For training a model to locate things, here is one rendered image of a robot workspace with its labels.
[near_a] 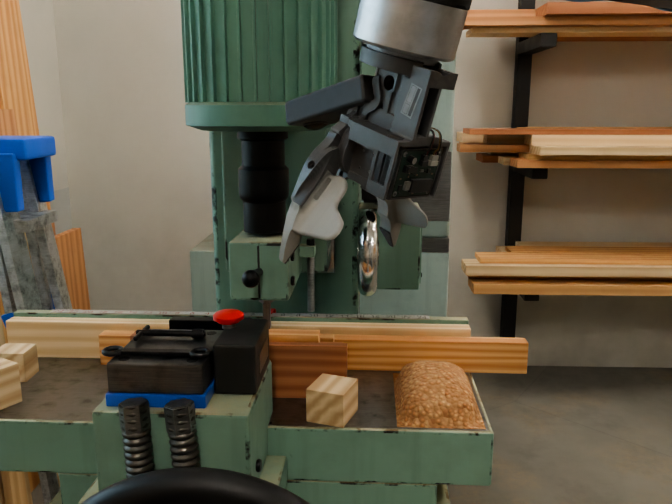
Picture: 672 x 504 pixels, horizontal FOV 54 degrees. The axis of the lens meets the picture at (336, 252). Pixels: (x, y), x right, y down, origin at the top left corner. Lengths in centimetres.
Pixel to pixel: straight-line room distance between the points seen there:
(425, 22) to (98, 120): 280
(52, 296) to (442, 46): 129
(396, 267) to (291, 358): 28
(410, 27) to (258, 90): 22
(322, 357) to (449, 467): 18
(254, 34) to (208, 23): 5
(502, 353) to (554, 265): 192
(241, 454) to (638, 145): 236
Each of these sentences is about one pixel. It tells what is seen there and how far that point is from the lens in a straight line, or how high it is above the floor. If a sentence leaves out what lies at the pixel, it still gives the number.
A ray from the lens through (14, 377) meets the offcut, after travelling 81.
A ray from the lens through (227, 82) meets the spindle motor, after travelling 71.
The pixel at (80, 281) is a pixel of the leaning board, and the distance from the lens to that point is 264.
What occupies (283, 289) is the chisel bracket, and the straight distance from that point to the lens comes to 76.
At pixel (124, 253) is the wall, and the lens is 331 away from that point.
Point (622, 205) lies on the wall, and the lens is 329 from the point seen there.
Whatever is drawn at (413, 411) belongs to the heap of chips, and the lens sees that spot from 70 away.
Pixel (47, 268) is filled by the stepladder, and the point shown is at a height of 86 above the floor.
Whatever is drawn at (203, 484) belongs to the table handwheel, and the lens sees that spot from 52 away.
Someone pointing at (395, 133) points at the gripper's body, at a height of 120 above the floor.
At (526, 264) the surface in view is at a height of 61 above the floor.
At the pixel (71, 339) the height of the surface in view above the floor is 93.
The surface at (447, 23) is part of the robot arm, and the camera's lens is 56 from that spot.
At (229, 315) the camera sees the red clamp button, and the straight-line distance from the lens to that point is 64.
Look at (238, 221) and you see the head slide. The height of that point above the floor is 107.
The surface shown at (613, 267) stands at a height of 61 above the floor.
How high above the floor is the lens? 122
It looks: 12 degrees down
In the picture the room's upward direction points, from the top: straight up
